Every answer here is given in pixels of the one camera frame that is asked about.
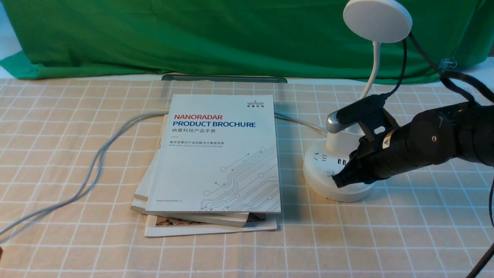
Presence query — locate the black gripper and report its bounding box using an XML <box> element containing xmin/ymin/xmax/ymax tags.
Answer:
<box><xmin>332</xmin><ymin>111</ymin><xmax>456</xmax><ymax>188</ymax></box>

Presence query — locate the white desk lamp with sockets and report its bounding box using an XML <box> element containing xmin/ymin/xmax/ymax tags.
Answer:
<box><xmin>302</xmin><ymin>0</ymin><xmax>413</xmax><ymax>203</ymax></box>

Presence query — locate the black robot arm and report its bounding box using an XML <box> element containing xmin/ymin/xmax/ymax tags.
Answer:
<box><xmin>332</xmin><ymin>103</ymin><xmax>493</xmax><ymax>188</ymax></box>

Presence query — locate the white Nanoradar product brochure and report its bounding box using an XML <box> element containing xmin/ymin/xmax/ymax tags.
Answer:
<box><xmin>146</xmin><ymin>94</ymin><xmax>282</xmax><ymax>214</ymax></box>

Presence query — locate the green backdrop cloth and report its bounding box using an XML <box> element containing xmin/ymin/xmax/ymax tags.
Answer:
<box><xmin>0</xmin><ymin>0</ymin><xmax>494</xmax><ymax>85</ymax></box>

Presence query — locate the metal binder clip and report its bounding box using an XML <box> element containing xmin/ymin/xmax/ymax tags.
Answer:
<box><xmin>438</xmin><ymin>57</ymin><xmax>458</xmax><ymax>71</ymax></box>

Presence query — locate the bottom white magazine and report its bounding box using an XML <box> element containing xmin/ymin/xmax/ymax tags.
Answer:
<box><xmin>144</xmin><ymin>216</ymin><xmax>278</xmax><ymax>238</ymax></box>

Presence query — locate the white middle book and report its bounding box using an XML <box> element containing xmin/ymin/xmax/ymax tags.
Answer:
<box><xmin>131</xmin><ymin>115</ymin><xmax>249</xmax><ymax>227</ymax></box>

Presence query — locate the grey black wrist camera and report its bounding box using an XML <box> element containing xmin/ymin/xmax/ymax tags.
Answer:
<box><xmin>326</xmin><ymin>93</ymin><xmax>399</xmax><ymax>141</ymax></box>

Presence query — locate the black camera cable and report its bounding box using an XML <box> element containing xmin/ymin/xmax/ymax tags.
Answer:
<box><xmin>380</xmin><ymin>32</ymin><xmax>494</xmax><ymax>278</ymax></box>

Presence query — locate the grey power cable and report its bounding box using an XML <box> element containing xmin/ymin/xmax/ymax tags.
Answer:
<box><xmin>0</xmin><ymin>110</ymin><xmax>327</xmax><ymax>237</ymax></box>

